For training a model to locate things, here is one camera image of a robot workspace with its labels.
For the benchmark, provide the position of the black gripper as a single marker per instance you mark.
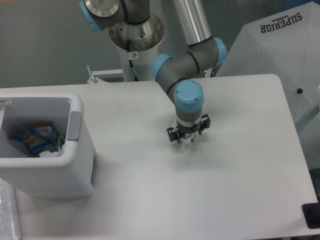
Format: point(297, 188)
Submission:
point(182, 129)

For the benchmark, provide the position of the white green wrapper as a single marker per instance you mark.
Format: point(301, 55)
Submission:
point(187, 139)

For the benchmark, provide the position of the white tissue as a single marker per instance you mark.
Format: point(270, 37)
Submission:
point(48, 154)

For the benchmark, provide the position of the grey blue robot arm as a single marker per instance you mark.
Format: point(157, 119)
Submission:
point(137, 33)

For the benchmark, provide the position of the white trash can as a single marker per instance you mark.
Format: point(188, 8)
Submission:
point(71, 173)

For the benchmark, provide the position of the white superior umbrella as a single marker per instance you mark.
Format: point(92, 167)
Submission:
point(286, 44)

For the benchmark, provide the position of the black device at edge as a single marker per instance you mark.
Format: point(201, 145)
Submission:
point(311, 213)

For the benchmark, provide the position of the blue snack wrapper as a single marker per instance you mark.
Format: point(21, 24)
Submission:
point(36, 138)

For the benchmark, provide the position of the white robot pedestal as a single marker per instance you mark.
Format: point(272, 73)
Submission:
point(136, 64)

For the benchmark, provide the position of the white metal base frame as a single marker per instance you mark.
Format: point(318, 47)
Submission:
point(109, 76)

